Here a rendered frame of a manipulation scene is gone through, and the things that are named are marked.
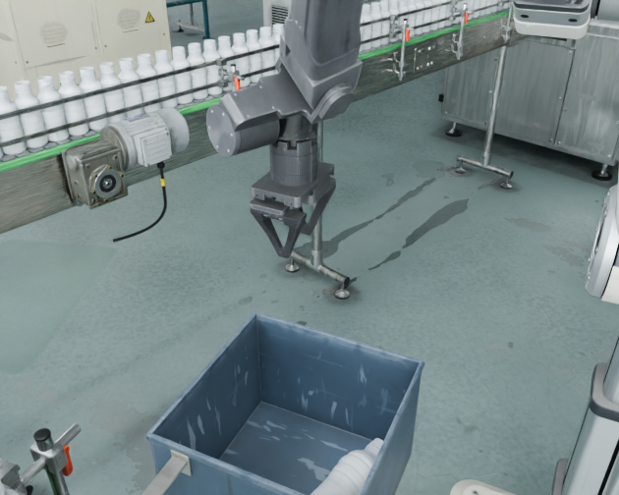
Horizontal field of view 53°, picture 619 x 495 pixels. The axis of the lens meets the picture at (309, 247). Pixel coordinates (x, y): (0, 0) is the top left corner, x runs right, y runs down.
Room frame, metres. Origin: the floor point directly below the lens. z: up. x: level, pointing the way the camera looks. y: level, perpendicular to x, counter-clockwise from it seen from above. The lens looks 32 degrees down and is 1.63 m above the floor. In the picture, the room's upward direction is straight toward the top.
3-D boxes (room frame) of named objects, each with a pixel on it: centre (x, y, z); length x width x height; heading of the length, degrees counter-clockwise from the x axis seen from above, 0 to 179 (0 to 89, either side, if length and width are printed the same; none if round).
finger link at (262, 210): (0.67, 0.03, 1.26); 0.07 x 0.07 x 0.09; 64
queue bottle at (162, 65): (1.85, 0.43, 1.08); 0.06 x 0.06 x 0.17
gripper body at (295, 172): (0.69, 0.02, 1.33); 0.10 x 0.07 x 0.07; 154
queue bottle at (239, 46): (2.07, 0.23, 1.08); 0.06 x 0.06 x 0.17
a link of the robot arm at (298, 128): (0.68, 0.02, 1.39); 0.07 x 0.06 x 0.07; 129
